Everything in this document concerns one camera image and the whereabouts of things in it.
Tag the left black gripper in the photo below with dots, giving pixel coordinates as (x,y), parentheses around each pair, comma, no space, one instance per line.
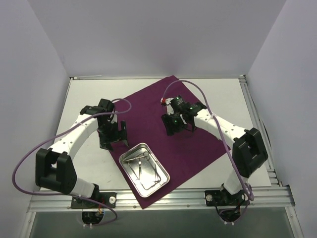
(114,134)

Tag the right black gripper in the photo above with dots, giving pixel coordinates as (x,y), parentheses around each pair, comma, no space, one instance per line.
(171,122)

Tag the steel instrument tray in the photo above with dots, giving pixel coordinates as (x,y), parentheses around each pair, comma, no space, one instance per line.
(129,163)

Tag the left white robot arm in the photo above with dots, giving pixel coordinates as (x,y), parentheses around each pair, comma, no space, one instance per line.
(54,169)

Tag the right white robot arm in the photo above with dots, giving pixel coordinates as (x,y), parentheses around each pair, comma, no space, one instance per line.
(245,147)

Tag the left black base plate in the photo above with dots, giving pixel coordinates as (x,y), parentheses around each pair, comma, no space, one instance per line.
(107,198)

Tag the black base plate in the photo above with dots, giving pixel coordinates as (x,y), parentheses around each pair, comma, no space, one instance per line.
(224,198)
(107,198)

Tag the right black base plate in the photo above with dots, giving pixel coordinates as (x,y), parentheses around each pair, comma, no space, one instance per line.
(224,198)

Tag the right aluminium rail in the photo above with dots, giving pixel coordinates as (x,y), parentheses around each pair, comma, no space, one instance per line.
(258,123)

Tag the aluminium rail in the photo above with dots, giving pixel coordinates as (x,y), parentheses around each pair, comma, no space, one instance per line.
(258,123)
(179,199)

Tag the front aluminium rail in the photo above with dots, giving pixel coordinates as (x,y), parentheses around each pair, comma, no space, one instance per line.
(179,199)

